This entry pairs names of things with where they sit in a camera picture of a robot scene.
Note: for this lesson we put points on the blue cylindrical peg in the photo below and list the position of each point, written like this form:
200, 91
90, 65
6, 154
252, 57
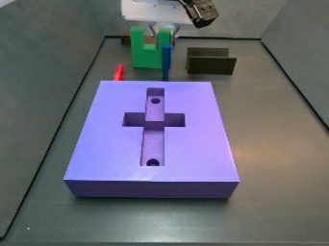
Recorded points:
166, 61

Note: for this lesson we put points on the red cylindrical peg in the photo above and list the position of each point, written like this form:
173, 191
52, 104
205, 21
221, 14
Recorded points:
118, 75

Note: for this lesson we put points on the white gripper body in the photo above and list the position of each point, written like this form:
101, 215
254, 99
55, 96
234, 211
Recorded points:
154, 11

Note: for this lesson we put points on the purple board with cross slot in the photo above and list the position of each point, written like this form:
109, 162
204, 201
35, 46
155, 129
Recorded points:
153, 143

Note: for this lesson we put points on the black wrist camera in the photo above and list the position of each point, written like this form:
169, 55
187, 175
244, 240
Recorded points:
201, 11

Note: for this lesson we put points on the black angled bracket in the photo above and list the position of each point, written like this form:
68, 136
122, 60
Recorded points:
209, 61

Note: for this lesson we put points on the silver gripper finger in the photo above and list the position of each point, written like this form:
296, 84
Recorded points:
151, 25
177, 28

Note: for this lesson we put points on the green U-shaped block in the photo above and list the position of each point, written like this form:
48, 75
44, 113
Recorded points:
146, 55

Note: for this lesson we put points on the brown wooden T-shaped block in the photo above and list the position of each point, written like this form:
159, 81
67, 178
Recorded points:
126, 39

